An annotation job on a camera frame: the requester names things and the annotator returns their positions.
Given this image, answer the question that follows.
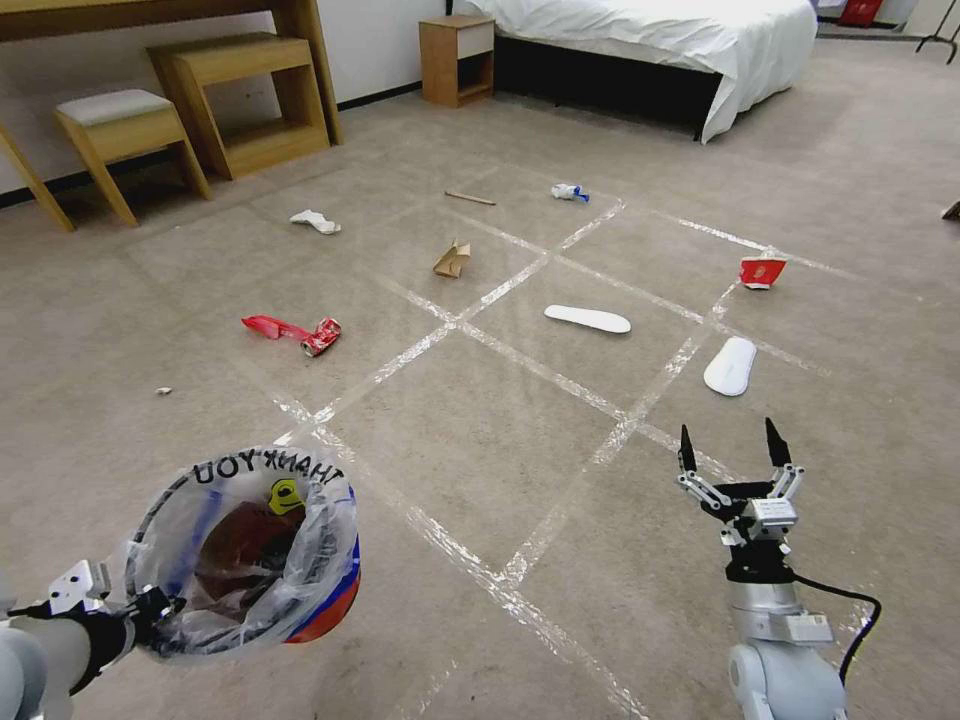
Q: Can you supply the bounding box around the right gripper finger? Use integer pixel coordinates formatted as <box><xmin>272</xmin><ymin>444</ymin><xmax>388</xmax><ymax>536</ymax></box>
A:
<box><xmin>676</xmin><ymin>423</ymin><xmax>729</xmax><ymax>520</ymax></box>
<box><xmin>763</xmin><ymin>417</ymin><xmax>808</xmax><ymax>502</ymax></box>

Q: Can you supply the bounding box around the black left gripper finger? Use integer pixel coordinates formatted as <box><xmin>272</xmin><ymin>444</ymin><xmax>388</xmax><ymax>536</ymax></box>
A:
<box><xmin>142</xmin><ymin>584</ymin><xmax>189</xmax><ymax>631</ymax></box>

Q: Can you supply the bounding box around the red and blue trash bin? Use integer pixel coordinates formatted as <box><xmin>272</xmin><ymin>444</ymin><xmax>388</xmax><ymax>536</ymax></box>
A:
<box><xmin>123</xmin><ymin>449</ymin><xmax>363</xmax><ymax>661</ymax></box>

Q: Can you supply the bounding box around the clear plastic bin liner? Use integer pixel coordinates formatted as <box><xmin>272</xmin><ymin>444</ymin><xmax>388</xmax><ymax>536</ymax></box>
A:
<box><xmin>119</xmin><ymin>448</ymin><xmax>358</xmax><ymax>663</ymax></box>

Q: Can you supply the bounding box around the dark red trash in bin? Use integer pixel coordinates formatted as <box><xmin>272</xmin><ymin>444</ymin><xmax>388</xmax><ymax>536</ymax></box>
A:
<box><xmin>196</xmin><ymin>500</ymin><xmax>305</xmax><ymax>605</ymax></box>

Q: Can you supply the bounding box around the white slipper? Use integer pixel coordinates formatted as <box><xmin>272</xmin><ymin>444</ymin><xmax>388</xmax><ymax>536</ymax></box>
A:
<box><xmin>702</xmin><ymin>335</ymin><xmax>758</xmax><ymax>398</ymax></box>
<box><xmin>543</xmin><ymin>303</ymin><xmax>633</xmax><ymax>337</ymax></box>

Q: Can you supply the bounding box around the red paper cup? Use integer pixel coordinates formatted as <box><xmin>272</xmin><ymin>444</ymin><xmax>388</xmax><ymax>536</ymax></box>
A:
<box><xmin>738</xmin><ymin>254</ymin><xmax>790</xmax><ymax>292</ymax></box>

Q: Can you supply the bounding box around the red plastic wrapper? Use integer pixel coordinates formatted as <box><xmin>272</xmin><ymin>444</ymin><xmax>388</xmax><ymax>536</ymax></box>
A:
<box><xmin>240</xmin><ymin>314</ymin><xmax>311</xmax><ymax>343</ymax></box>

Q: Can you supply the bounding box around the crushed red can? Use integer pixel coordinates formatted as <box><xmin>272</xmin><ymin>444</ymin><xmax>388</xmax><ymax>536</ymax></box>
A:
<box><xmin>299</xmin><ymin>317</ymin><xmax>344</xmax><ymax>358</ymax></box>

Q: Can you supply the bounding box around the torn brown cardboard box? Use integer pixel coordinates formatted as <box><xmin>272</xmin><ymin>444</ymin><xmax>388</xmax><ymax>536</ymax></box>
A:
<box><xmin>431</xmin><ymin>239</ymin><xmax>473</xmax><ymax>281</ymax></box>

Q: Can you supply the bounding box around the crumpled white paper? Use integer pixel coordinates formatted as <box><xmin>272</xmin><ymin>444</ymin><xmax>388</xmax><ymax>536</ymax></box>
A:
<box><xmin>289</xmin><ymin>209</ymin><xmax>343</xmax><ymax>237</ymax></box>

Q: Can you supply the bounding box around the bed with white sheet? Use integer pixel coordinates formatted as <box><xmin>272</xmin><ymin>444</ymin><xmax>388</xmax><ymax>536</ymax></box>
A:
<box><xmin>448</xmin><ymin>0</ymin><xmax>820</xmax><ymax>145</ymax></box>

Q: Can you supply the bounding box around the black stand leg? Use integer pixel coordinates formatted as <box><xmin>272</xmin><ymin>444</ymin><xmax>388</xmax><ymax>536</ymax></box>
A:
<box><xmin>914</xmin><ymin>0</ymin><xmax>960</xmax><ymax>55</ymax></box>

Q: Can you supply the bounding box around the wooden stool with grey cushion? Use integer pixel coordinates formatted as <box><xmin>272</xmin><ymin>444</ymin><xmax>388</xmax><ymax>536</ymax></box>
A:
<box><xmin>53</xmin><ymin>89</ymin><xmax>215</xmax><ymax>229</ymax></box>

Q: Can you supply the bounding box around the wooden nightstand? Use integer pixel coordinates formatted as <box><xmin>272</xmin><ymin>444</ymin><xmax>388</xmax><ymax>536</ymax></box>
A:
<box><xmin>418</xmin><ymin>14</ymin><xmax>497</xmax><ymax>110</ymax></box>

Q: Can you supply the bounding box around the wooden open shelf unit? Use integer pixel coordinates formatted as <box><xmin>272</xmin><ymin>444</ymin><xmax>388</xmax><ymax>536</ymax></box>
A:
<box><xmin>146</xmin><ymin>32</ymin><xmax>332</xmax><ymax>181</ymax></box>

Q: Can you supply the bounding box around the wooden desk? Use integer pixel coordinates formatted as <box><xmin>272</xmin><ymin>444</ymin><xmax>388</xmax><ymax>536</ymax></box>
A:
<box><xmin>0</xmin><ymin>0</ymin><xmax>346</xmax><ymax>234</ymax></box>

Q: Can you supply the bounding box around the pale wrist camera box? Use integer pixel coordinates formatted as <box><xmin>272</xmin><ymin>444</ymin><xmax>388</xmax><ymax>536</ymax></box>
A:
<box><xmin>748</xmin><ymin>497</ymin><xmax>799</xmax><ymax>528</ymax></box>

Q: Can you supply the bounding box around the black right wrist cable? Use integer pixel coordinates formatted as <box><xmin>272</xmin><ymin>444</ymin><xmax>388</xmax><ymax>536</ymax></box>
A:
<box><xmin>783</xmin><ymin>572</ymin><xmax>883</xmax><ymax>685</ymax></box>

